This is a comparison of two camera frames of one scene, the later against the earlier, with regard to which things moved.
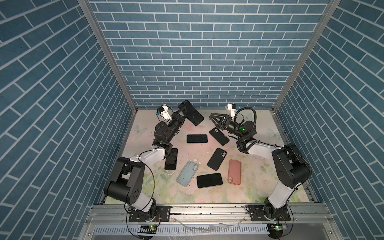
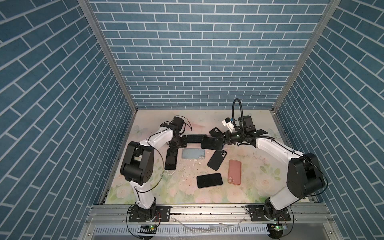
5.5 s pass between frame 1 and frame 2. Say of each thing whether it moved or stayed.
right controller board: stayed
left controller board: stayed
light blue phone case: moved
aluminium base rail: stayed
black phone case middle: stayed
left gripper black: moved
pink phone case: stayed
